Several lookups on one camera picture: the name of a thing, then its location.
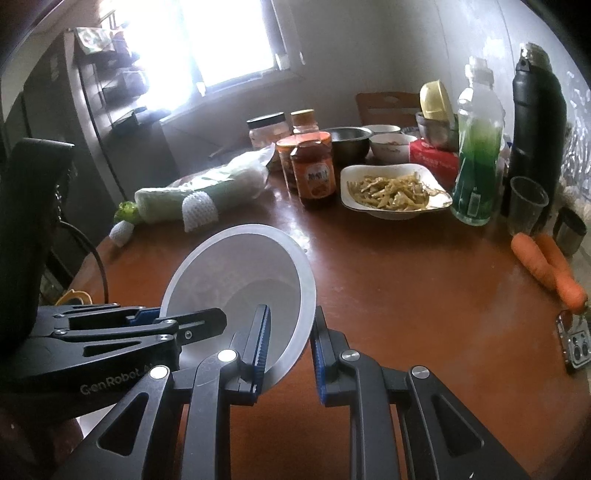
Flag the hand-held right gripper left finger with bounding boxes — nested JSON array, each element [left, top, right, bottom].
[[51, 304, 272, 480]]

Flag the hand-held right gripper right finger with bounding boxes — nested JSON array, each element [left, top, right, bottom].
[[310, 310, 532, 480]]

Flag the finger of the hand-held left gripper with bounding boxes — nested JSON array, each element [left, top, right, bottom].
[[39, 302, 162, 335], [33, 308, 228, 365]]

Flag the large white bowl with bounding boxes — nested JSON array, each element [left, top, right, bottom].
[[159, 224, 318, 395]]

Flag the stacked metal bowls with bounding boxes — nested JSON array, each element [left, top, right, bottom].
[[416, 111, 460, 151]]

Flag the yellow plastic item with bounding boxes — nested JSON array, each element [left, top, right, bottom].
[[55, 289, 91, 305]]

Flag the white foam-netted fruit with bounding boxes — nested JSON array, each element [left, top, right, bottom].
[[109, 220, 136, 248], [181, 191, 221, 233]]

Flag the green lettuce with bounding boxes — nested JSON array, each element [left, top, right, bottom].
[[115, 200, 141, 227]]

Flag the plastic-wrapped napa cabbage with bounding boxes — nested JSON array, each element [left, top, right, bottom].
[[134, 145, 273, 224]]

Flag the grey low cabinet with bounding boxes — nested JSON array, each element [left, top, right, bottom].
[[122, 117, 181, 185]]

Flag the orange label sauce bottle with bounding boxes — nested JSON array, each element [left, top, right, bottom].
[[290, 131, 336, 209]]

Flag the red chili sauce jar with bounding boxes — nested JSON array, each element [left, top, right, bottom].
[[276, 137, 301, 191]]

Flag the white plate of food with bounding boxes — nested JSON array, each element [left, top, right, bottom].
[[340, 164, 453, 221]]

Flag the grey refrigerator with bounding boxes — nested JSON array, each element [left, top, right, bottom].
[[21, 32, 125, 204]]

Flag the black box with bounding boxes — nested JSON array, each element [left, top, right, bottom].
[[111, 107, 149, 136]]

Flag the clear jar with black lid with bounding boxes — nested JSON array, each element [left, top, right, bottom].
[[247, 112, 288, 149]]

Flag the small stainless steel bowl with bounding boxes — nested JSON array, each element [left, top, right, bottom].
[[329, 126, 374, 168]]

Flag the small amber seasoning jar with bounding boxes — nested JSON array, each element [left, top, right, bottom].
[[290, 109, 320, 136]]

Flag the ceramic bowl with food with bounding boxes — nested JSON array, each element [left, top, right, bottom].
[[368, 133, 413, 164]]

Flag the red tissue box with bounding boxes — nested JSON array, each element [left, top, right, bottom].
[[409, 138, 462, 182]]

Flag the green liquid plastic bottle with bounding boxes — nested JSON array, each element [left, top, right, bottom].
[[450, 55, 506, 227]]

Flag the orange carrot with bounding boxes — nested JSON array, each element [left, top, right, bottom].
[[511, 232, 557, 289], [536, 233, 588, 311]]

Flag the clear plastic cup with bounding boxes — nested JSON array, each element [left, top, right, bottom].
[[507, 176, 550, 237]]

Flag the panel-back wooden chair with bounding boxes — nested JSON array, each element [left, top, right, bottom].
[[355, 91, 424, 128]]

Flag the window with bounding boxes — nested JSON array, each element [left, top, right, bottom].
[[124, 0, 283, 108]]

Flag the patterned cloth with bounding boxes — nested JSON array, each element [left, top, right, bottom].
[[75, 27, 117, 54]]

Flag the metal cup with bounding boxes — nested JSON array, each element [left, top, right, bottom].
[[551, 207, 588, 257]]

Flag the yellow cup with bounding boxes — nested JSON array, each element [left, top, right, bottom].
[[419, 80, 456, 121]]

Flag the black thermos flask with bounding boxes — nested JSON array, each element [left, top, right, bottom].
[[501, 42, 568, 217]]

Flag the black cable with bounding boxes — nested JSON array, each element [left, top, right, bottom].
[[55, 219, 110, 305]]

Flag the wire storage rack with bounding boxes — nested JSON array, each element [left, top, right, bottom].
[[74, 14, 153, 104]]

